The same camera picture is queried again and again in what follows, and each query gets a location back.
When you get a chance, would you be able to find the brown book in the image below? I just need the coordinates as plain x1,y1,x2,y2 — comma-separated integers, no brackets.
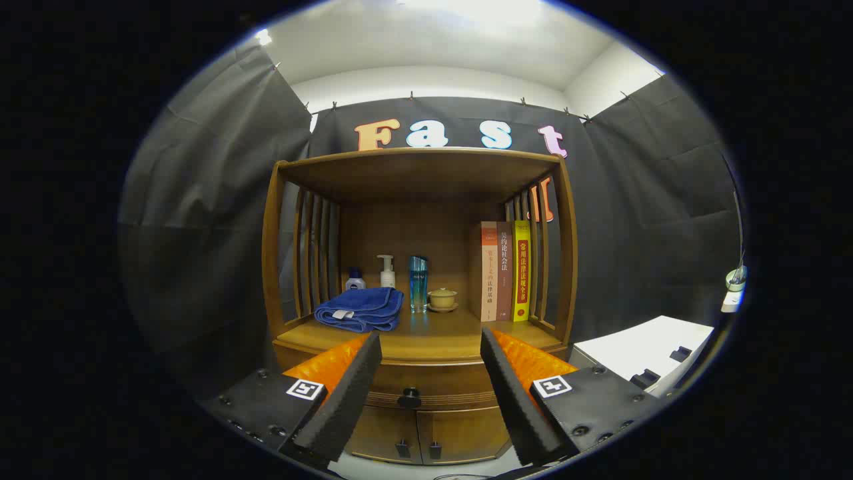
496,222,514,321

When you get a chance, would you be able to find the tan lidded tea cup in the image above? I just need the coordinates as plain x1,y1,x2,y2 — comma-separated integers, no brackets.
427,287,459,313

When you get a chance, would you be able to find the small white green device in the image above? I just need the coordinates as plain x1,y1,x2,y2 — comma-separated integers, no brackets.
721,265,748,314

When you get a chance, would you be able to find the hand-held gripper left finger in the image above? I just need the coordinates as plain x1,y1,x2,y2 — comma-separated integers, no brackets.
199,331,383,471

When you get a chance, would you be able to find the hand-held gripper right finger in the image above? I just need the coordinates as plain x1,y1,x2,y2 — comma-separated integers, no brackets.
480,326,660,467

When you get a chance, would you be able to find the wooden cabinet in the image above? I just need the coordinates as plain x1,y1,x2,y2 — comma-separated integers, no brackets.
261,147,579,466

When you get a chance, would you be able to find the white machine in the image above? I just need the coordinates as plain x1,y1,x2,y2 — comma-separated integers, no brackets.
573,315,715,399

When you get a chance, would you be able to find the wooden cabinet door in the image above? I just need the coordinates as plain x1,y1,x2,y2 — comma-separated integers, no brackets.
417,407,512,465
347,405,422,465

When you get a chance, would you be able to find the wooden countertop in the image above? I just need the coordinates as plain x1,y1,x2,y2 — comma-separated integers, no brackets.
277,308,564,364

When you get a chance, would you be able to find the beige book orange label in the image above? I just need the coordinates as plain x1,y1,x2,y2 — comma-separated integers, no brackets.
468,221,499,323

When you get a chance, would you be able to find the wooden drawer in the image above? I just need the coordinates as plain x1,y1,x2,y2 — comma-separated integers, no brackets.
273,341,570,411

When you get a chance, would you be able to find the blue folded towel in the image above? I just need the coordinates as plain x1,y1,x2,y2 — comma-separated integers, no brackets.
314,287,405,333

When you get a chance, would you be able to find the tall blue glass bottle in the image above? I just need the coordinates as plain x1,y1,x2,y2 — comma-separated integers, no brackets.
409,255,428,314

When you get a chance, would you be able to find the black backdrop cloth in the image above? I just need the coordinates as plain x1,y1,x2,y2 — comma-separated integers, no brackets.
119,43,744,401

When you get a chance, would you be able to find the yellow book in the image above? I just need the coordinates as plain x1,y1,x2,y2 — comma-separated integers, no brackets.
512,220,532,323

